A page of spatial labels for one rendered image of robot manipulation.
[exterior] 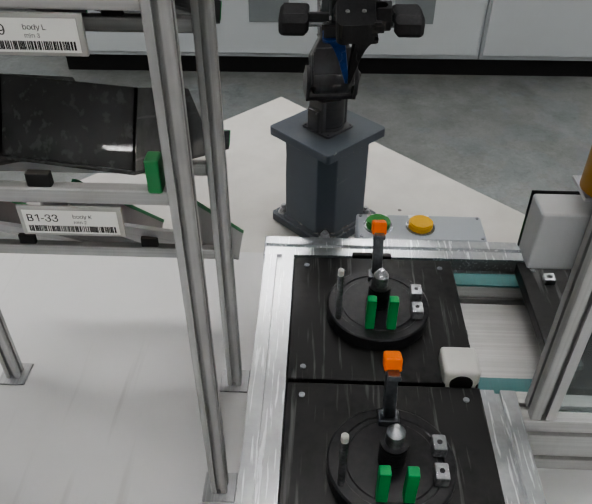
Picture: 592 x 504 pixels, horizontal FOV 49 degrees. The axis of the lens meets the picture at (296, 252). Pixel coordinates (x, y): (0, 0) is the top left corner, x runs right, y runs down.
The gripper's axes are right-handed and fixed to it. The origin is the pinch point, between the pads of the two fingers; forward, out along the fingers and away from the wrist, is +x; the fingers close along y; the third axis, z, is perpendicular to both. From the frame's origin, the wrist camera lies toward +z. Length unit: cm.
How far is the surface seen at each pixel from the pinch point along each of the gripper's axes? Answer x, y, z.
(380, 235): 19.1, 4.9, 14.4
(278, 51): 106, -29, -278
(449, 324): 28.9, 14.7, 21.2
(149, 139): -6.0, -18.8, 34.6
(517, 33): 95, 105, -279
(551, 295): 28.8, 30.2, 14.7
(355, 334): 26.9, 1.6, 25.6
